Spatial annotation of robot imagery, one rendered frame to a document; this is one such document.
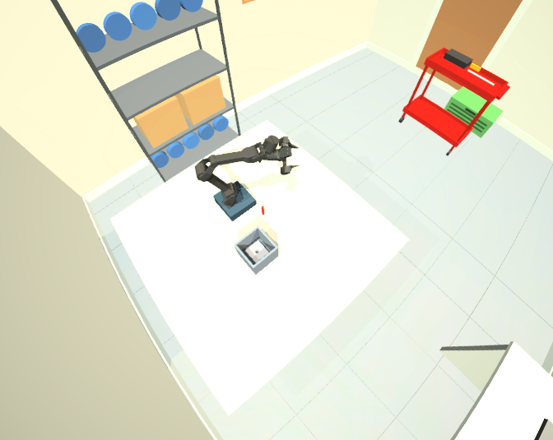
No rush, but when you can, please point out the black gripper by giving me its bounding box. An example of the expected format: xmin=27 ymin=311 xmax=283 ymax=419
xmin=271 ymin=136 xmax=300 ymax=175

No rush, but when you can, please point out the white square plate with hole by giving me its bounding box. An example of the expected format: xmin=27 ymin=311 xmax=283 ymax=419
xmin=245 ymin=241 xmax=269 ymax=264

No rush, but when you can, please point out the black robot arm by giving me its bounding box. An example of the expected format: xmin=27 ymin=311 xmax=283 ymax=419
xmin=194 ymin=135 xmax=292 ymax=209

